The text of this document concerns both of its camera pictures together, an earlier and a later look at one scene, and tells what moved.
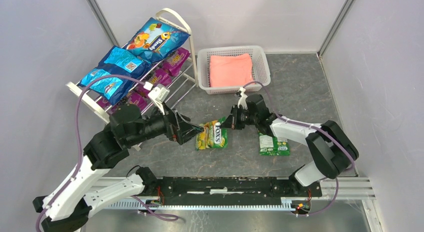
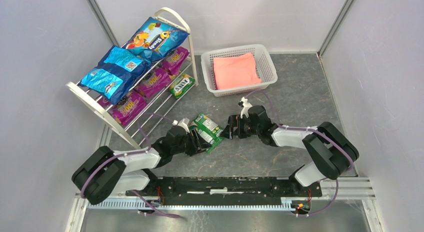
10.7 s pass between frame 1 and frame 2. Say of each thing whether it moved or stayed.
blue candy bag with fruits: stayed
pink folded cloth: stayed
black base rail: stayed
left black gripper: moved
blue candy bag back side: stayed
